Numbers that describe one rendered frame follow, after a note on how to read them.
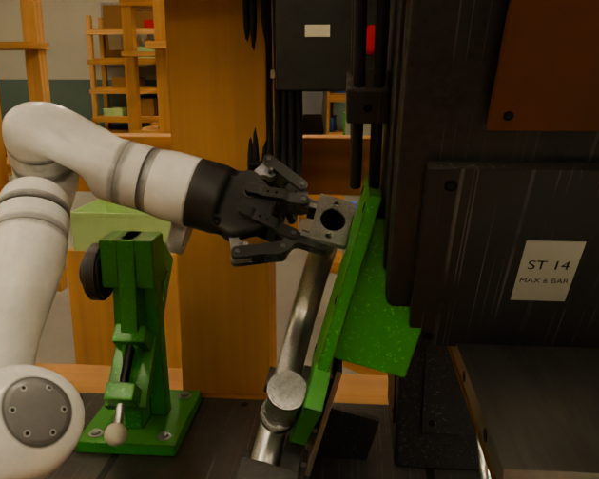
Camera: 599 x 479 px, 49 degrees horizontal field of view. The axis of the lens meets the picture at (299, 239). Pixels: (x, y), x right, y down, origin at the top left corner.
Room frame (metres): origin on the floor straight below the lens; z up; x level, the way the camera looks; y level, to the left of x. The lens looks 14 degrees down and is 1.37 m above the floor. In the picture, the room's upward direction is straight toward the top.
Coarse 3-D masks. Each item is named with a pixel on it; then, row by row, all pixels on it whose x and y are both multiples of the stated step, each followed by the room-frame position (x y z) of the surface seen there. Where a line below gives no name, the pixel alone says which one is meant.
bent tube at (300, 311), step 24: (336, 216) 0.68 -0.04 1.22; (312, 240) 0.65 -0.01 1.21; (336, 240) 0.64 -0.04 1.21; (312, 264) 0.71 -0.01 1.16; (312, 288) 0.72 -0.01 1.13; (312, 312) 0.72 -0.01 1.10; (288, 336) 0.70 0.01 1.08; (288, 360) 0.67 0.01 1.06; (264, 432) 0.61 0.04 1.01; (264, 456) 0.59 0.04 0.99
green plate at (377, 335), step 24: (360, 216) 0.57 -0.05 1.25; (360, 240) 0.55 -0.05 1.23; (360, 264) 0.55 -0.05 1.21; (336, 288) 0.61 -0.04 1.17; (360, 288) 0.56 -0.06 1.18; (384, 288) 0.56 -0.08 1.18; (336, 312) 0.55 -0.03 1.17; (360, 312) 0.56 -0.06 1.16; (384, 312) 0.56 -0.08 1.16; (408, 312) 0.56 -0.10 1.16; (336, 336) 0.55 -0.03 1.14; (360, 336) 0.56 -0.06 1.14; (384, 336) 0.56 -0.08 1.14; (408, 336) 0.55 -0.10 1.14; (312, 360) 0.64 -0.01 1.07; (360, 360) 0.56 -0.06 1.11; (384, 360) 0.56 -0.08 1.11; (408, 360) 0.55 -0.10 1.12
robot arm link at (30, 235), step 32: (0, 224) 0.59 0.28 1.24; (32, 224) 0.59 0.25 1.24; (64, 224) 0.62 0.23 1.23; (0, 256) 0.57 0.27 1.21; (32, 256) 0.57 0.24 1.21; (64, 256) 0.60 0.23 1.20; (0, 288) 0.55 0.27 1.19; (32, 288) 0.56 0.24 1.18; (0, 320) 0.54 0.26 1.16; (32, 320) 0.56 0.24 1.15; (0, 352) 0.53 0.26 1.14; (32, 352) 0.55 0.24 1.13
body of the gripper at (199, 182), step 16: (208, 160) 0.69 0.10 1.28; (192, 176) 0.66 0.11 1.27; (208, 176) 0.66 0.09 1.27; (224, 176) 0.67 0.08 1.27; (240, 176) 0.70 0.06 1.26; (256, 176) 0.70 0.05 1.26; (192, 192) 0.65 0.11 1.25; (208, 192) 0.65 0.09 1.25; (224, 192) 0.68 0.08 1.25; (240, 192) 0.68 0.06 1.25; (192, 208) 0.65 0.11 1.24; (208, 208) 0.65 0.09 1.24; (224, 208) 0.67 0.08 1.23; (256, 208) 0.67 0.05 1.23; (272, 208) 0.68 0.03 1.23; (192, 224) 0.67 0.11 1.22; (208, 224) 0.66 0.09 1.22; (224, 224) 0.66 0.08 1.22; (240, 224) 0.66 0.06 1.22; (256, 224) 0.66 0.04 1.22
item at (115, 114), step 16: (96, 32) 10.36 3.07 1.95; (112, 32) 10.33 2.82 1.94; (144, 32) 10.27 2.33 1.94; (144, 48) 10.36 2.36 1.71; (96, 64) 10.37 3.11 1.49; (112, 64) 10.34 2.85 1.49; (144, 64) 10.27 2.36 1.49; (112, 80) 10.48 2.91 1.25; (144, 80) 10.68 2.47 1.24; (96, 96) 10.45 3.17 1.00; (96, 112) 10.42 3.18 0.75; (112, 112) 10.43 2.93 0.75; (144, 112) 10.39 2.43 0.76
